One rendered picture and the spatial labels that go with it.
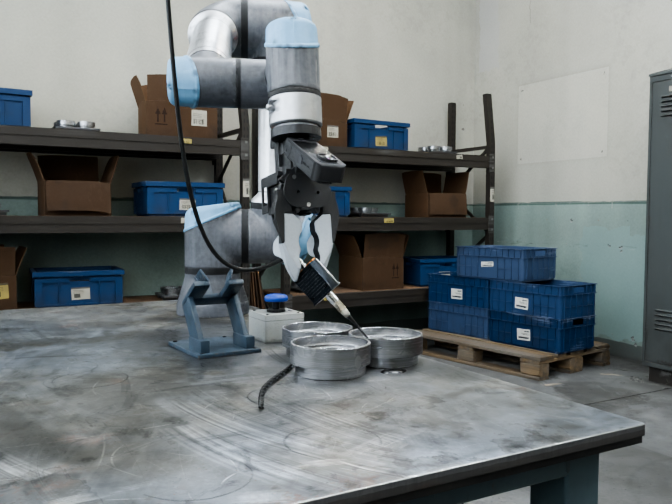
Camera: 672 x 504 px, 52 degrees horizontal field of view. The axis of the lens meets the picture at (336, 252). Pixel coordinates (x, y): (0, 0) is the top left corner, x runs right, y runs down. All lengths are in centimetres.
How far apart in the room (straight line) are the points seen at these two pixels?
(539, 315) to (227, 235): 341
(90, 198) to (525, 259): 278
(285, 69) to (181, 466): 57
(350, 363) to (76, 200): 358
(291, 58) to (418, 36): 525
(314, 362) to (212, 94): 44
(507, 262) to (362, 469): 421
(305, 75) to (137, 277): 409
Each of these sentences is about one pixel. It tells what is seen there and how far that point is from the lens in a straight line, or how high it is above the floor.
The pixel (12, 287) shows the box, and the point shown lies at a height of 59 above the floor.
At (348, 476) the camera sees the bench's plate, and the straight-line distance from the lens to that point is 57.
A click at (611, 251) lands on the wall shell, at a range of 535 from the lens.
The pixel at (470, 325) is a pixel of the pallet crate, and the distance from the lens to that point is 501.
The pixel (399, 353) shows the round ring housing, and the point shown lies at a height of 82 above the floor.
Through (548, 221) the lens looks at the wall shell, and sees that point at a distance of 574.
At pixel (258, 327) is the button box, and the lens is 114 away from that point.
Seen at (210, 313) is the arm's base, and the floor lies 81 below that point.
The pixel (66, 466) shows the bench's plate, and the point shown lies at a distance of 63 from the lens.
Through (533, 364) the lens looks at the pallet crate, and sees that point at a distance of 445.
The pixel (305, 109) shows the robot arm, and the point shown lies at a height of 115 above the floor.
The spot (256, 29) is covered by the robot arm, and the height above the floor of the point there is 137.
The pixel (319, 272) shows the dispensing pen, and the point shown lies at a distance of 91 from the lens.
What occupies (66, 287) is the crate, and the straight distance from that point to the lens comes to 440.
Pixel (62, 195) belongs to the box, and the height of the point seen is 112.
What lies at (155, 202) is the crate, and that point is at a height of 109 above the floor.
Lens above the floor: 101
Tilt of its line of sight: 3 degrees down
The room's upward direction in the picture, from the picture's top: straight up
